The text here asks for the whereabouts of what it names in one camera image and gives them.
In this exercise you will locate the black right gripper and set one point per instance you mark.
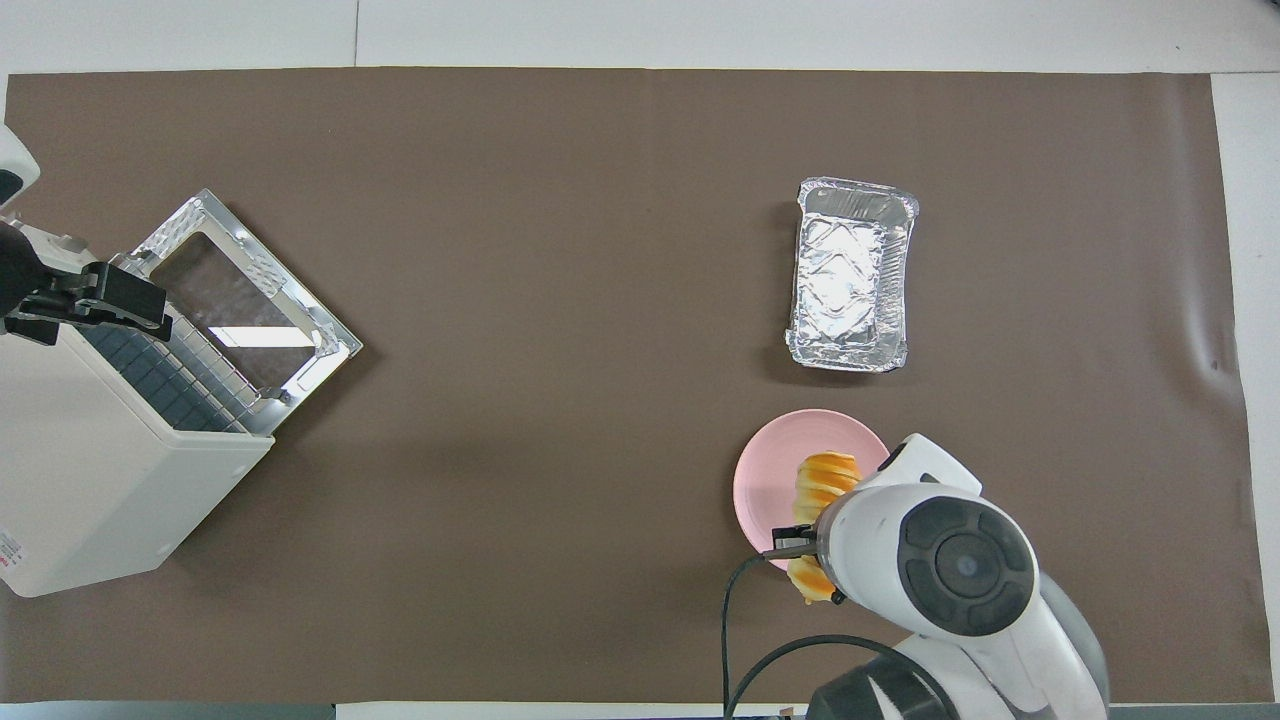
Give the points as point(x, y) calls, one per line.
point(836, 597)

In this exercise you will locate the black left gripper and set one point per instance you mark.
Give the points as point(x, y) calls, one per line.
point(22, 275)

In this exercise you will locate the sliced golden bread loaf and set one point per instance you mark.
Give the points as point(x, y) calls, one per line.
point(825, 475)

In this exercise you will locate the aluminium foil tray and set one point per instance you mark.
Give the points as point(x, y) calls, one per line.
point(850, 280)

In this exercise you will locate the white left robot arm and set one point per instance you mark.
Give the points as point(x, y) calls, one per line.
point(15, 165)

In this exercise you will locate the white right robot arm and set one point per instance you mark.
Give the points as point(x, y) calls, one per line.
point(960, 565)

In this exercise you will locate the cream white toaster oven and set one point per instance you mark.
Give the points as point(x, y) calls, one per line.
point(90, 480)

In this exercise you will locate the pink round plate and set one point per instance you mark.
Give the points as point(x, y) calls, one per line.
point(765, 480)

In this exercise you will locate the brown table mat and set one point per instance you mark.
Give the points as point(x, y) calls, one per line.
point(500, 560)

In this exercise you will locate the glass oven door metal frame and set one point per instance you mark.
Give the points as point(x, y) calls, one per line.
point(250, 300)

